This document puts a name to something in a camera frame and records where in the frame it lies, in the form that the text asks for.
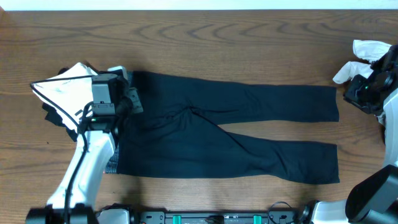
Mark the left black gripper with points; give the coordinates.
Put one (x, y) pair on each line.
(125, 101)

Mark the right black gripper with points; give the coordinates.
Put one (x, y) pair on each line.
(351, 94)

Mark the white garment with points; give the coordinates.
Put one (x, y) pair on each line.
(368, 50)

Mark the black leggings red waistband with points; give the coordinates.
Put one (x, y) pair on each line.
(179, 133)

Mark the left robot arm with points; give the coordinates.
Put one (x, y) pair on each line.
(99, 130)

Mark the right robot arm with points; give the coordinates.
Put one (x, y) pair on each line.
(374, 200)

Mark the white folded pixel-print t-shirt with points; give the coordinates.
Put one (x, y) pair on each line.
(71, 95)

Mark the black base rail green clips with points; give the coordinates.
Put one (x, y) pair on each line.
(278, 217)

